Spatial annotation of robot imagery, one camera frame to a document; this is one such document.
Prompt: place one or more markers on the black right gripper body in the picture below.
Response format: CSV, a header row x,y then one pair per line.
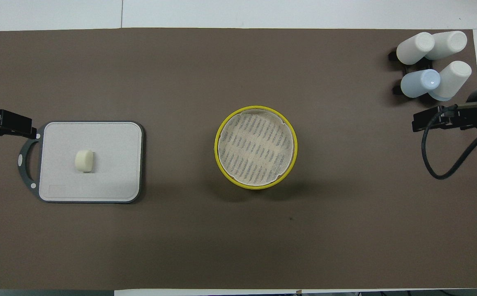
x,y
448,117

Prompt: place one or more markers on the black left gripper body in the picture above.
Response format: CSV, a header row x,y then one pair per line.
x,y
10,120

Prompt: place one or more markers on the white steamed bun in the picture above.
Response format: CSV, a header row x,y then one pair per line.
x,y
84,160

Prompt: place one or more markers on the yellow bowl with mesh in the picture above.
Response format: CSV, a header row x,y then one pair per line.
x,y
256,144

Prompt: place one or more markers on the yellow bamboo steamer basket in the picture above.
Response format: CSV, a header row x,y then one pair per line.
x,y
259,188

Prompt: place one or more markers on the light blue plastic cup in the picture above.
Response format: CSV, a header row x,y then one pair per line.
x,y
417,82

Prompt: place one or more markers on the black cup rack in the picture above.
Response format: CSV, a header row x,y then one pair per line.
x,y
397,89

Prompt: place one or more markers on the white plastic cup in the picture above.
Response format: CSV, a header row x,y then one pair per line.
x,y
454,78
450,43
413,48

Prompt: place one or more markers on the white cutting board grey rim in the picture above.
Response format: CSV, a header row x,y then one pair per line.
x,y
111,172

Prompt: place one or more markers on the brown table mat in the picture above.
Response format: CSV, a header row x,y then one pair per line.
x,y
222,238

